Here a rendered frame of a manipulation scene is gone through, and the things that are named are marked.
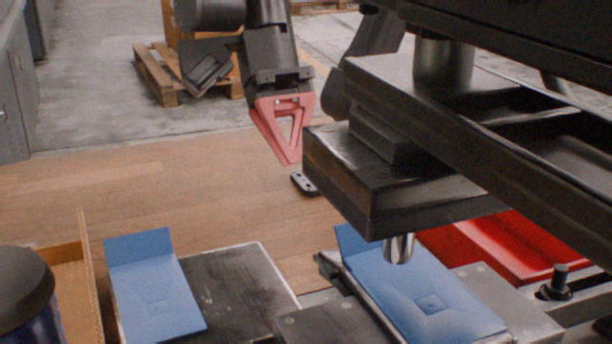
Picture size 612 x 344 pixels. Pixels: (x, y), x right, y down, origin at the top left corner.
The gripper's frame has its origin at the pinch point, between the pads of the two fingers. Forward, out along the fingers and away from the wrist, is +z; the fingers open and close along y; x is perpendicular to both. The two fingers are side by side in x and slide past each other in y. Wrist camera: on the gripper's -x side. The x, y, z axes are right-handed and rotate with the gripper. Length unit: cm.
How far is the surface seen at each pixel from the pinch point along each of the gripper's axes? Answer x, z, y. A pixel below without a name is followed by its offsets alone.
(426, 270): 5.7, 12.7, 18.7
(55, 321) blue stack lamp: -18, 7, 48
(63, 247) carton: -26.1, 5.5, -5.0
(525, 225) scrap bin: 25.8, 12.6, 3.3
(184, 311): -14.5, 13.4, 7.6
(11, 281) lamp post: -19, 5, 49
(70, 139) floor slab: -58, -49, -287
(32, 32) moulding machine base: -87, -151, -411
